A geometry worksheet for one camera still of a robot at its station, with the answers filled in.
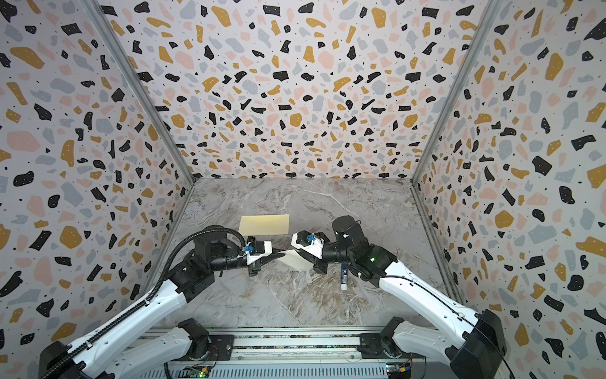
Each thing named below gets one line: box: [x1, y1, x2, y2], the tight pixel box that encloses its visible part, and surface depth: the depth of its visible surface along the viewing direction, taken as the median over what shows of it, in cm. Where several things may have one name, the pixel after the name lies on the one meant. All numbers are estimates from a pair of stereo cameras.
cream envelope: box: [239, 213, 290, 237], surface depth 109 cm
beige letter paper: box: [276, 249, 315, 271], surface depth 68 cm
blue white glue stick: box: [340, 262, 348, 291], surface depth 88 cm
